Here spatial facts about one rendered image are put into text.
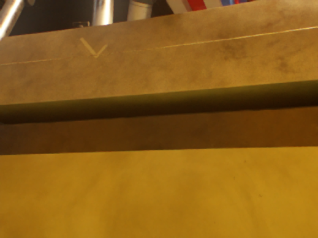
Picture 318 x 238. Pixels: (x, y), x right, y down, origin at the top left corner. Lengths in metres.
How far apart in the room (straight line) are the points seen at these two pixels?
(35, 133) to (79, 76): 0.15
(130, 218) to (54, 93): 0.32
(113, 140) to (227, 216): 0.26
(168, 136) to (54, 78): 0.31
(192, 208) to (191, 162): 0.08
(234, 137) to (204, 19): 0.27
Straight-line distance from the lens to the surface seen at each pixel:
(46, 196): 0.76
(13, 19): 2.66
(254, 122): 0.64
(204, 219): 0.62
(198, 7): 1.17
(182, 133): 0.66
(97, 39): 0.84
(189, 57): 0.72
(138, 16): 2.19
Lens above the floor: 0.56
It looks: 17 degrees up
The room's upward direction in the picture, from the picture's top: 3 degrees clockwise
